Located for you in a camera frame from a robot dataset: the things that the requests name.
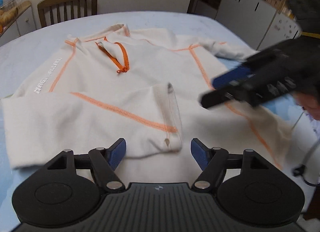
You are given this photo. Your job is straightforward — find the cream fleece orange-trim pullover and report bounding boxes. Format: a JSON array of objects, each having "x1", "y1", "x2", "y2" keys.
[{"x1": 2, "y1": 24, "x2": 291, "y2": 183}]

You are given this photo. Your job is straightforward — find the person's right hand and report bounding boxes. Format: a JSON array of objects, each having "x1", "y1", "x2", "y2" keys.
[{"x1": 293, "y1": 92, "x2": 320, "y2": 120}]

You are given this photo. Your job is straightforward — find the light blue table cover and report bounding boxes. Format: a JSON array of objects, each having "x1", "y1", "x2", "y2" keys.
[{"x1": 0, "y1": 10, "x2": 320, "y2": 232}]

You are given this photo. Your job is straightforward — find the white low drawer cabinet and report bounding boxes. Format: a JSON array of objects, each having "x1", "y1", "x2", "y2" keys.
[{"x1": 1, "y1": 0, "x2": 37, "y2": 46}]

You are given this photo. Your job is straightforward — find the brown wooden chair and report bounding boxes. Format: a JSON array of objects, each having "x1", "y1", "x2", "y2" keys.
[{"x1": 37, "y1": 0, "x2": 98, "y2": 28}]

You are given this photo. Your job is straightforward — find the white wall cabinets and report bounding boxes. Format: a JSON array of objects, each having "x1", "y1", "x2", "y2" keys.
[{"x1": 215, "y1": 0, "x2": 300, "y2": 50}]

